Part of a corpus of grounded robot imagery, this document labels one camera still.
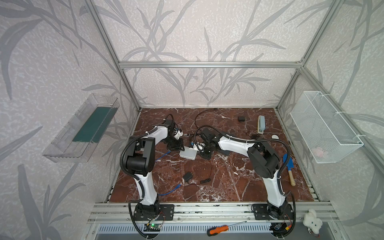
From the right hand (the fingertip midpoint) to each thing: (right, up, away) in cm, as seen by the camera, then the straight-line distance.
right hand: (200, 148), depth 95 cm
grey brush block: (+43, +16, +9) cm, 47 cm away
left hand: (-10, +3, 0) cm, 10 cm away
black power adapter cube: (-7, -14, -11) cm, 19 cm away
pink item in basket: (+58, +3, -23) cm, 63 cm away
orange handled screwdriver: (+7, -32, -28) cm, 43 cm away
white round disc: (+53, +7, +9) cm, 54 cm away
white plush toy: (+52, -29, -27) cm, 65 cm away
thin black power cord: (+4, -16, -12) cm, 20 cm away
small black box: (+31, +19, +17) cm, 40 cm away
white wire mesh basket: (+54, +12, -33) cm, 64 cm away
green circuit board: (-23, -34, -24) cm, 47 cm away
